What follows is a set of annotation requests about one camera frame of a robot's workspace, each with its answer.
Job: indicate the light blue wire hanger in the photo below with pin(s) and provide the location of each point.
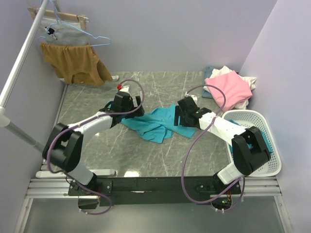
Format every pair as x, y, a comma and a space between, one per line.
94, 41

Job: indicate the white clothes rack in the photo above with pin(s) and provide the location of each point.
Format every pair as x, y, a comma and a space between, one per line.
31, 92

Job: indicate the pink folded shirt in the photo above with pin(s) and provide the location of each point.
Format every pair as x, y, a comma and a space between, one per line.
235, 89

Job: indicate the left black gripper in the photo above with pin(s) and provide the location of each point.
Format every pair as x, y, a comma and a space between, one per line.
135, 107

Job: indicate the black base beam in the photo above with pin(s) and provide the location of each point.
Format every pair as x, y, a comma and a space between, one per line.
157, 190

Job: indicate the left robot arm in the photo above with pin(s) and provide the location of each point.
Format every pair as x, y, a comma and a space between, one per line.
64, 146

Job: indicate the turquoise polo shirt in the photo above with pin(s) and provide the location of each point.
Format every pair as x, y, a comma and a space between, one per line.
157, 125

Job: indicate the aluminium rail frame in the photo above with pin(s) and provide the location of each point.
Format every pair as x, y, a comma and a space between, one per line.
58, 188

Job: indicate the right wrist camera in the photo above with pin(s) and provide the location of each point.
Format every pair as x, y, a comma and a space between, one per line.
194, 97

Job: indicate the grey-blue folded shirt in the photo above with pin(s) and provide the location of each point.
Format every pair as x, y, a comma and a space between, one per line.
206, 74

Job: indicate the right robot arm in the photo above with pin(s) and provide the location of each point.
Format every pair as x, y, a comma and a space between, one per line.
249, 148

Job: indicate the white laundry basket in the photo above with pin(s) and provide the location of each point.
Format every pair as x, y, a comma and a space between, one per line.
247, 119

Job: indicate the brown mustard shirt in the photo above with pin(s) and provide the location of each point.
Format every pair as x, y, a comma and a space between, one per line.
76, 64

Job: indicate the grey panda shirt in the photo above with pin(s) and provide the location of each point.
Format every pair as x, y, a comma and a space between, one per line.
62, 33

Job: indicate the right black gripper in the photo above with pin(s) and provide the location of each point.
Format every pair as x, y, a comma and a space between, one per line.
178, 116

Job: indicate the teal shirt in basket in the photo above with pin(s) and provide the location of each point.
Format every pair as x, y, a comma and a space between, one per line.
263, 135

